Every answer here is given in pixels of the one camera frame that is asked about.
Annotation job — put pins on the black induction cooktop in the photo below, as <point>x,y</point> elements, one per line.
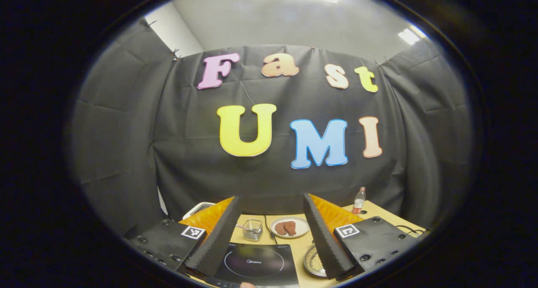
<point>256,275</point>

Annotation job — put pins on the brown meat slice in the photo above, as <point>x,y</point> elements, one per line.
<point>280,228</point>
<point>290,228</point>

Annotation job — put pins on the red label water bottle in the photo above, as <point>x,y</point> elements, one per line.
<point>359,202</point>

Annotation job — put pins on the white plate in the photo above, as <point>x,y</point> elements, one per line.
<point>275,232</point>

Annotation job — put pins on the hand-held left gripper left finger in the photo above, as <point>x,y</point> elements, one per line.
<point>218,241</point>

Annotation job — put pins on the white toaster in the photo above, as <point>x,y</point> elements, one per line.
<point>197,208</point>

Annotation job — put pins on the small ceiling light panel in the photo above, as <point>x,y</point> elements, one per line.
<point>410,35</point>

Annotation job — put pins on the stainless steel pot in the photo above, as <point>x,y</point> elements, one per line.
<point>307,260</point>

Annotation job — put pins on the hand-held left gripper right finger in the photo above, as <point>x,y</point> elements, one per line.
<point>325,246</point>

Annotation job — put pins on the pile of soybeans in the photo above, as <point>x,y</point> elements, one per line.
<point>318,263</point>

